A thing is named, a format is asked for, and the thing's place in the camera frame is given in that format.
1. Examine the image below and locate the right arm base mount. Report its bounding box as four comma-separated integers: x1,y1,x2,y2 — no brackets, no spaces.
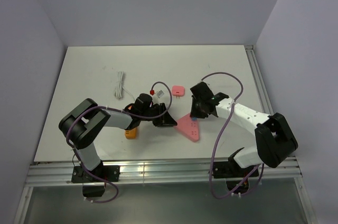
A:
212,161,259,195

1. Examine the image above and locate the pink plug adapter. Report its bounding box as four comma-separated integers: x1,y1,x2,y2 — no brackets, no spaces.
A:
172,85,185,98

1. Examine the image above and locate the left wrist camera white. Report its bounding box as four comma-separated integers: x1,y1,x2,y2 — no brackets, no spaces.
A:
149,89,164,101

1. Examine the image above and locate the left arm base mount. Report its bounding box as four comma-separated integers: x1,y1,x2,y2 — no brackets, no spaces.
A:
71,165,120,199

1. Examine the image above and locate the orange power strip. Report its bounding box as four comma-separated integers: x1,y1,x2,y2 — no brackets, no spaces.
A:
125,128,137,139

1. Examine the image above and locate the aluminium rail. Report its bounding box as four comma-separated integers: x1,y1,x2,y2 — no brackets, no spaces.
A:
24,157,302,187
244,44,288,157

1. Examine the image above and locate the front aluminium rail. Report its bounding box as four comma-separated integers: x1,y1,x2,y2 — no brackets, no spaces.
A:
24,157,302,187

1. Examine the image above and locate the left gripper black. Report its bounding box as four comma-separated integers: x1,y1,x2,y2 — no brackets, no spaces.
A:
140,103,176,127

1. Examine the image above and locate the right aluminium rail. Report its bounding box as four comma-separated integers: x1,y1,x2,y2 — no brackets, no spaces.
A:
244,44,288,157

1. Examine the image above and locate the pink triangular power strip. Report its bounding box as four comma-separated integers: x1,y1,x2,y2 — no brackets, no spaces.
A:
174,113,200,143

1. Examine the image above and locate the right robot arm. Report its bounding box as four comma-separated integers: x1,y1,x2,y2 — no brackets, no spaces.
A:
190,82,298,176

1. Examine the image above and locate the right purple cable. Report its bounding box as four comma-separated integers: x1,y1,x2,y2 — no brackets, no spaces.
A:
200,72,266,200

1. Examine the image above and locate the purple cable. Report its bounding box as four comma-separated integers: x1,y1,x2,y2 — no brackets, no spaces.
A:
65,81,174,203
200,72,266,200

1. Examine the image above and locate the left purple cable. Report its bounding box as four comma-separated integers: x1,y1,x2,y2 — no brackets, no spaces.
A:
65,81,174,203

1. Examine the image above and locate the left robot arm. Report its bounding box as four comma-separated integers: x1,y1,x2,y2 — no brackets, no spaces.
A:
59,94,177,181

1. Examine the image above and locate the white power strip cord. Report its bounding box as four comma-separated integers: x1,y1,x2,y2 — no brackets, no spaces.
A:
114,70,138,106

